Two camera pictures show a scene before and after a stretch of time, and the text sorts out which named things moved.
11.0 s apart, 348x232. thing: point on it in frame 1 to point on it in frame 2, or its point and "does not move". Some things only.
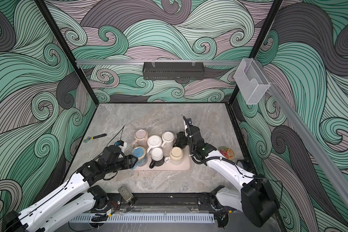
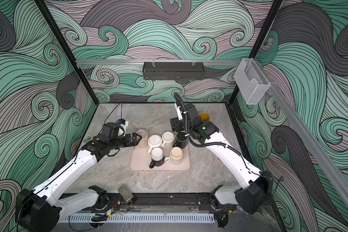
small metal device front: x=127 y=195 does not move
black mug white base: x=157 y=157 does not move
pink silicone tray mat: x=185 y=166 does not move
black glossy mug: x=178 y=142 does not move
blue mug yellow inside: x=139 y=152 to x=204 y=116
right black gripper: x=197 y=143 to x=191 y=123
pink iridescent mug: x=141 y=138 does not move
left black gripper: x=129 y=161 to x=135 y=141
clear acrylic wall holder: x=251 y=81 does not move
